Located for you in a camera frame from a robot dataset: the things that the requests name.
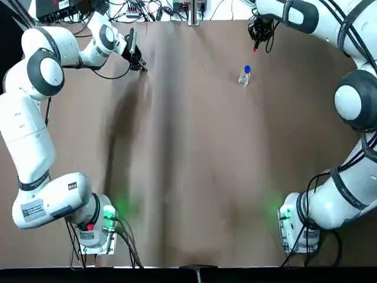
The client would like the dark brown box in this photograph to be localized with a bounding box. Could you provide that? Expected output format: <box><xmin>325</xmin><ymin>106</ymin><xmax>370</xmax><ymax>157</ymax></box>
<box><xmin>77</xmin><ymin>0</ymin><xmax>101</xmax><ymax>14</ymax></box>

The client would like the black left base cable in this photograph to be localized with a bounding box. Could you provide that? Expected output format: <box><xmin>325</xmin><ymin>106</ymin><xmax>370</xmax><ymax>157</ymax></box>
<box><xmin>65</xmin><ymin>216</ymin><xmax>145</xmax><ymax>269</ymax></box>

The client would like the aluminium frame post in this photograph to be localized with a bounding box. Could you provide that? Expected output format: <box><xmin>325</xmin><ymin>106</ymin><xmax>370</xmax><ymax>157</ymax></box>
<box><xmin>187</xmin><ymin>0</ymin><xmax>203</xmax><ymax>26</ymax></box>

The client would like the black mini computer red logo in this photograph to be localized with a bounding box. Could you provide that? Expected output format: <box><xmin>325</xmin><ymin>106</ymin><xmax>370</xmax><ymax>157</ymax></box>
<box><xmin>35</xmin><ymin>0</ymin><xmax>81</xmax><ymax>19</ymax></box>

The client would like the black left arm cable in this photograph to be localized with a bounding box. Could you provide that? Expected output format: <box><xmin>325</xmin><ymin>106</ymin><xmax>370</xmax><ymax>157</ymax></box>
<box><xmin>44</xmin><ymin>63</ymin><xmax>134</xmax><ymax>126</ymax></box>

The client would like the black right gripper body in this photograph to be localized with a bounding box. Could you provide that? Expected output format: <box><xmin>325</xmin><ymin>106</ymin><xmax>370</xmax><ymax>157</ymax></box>
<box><xmin>249</xmin><ymin>16</ymin><xmax>277</xmax><ymax>34</ymax></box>

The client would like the clear bottle blue cap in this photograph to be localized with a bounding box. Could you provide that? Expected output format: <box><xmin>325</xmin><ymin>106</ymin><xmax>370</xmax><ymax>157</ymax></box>
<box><xmin>237</xmin><ymin>64</ymin><xmax>253</xmax><ymax>88</ymax></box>

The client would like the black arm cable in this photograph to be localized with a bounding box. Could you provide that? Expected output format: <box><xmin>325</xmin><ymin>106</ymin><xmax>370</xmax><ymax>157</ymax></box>
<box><xmin>264</xmin><ymin>0</ymin><xmax>377</xmax><ymax>189</ymax></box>
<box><xmin>44</xmin><ymin>63</ymin><xmax>134</xmax><ymax>126</ymax></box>

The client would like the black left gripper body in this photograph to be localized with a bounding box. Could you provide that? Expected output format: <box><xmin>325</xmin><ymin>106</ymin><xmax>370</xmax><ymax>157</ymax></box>
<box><xmin>121</xmin><ymin>43</ymin><xmax>143</xmax><ymax>65</ymax></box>

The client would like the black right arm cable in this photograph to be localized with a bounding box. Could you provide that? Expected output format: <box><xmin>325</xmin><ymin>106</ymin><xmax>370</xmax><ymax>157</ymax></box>
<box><xmin>264</xmin><ymin>0</ymin><xmax>377</xmax><ymax>189</ymax></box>

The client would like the black base cable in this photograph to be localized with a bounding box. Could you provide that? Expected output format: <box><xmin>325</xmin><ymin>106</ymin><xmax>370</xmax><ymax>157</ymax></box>
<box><xmin>65</xmin><ymin>216</ymin><xmax>145</xmax><ymax>269</ymax></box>
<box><xmin>279</xmin><ymin>172</ymin><xmax>344</xmax><ymax>268</ymax></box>

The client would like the black right base cable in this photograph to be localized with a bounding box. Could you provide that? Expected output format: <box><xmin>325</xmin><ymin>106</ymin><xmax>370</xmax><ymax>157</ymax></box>
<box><xmin>279</xmin><ymin>172</ymin><xmax>344</xmax><ymax>268</ymax></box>

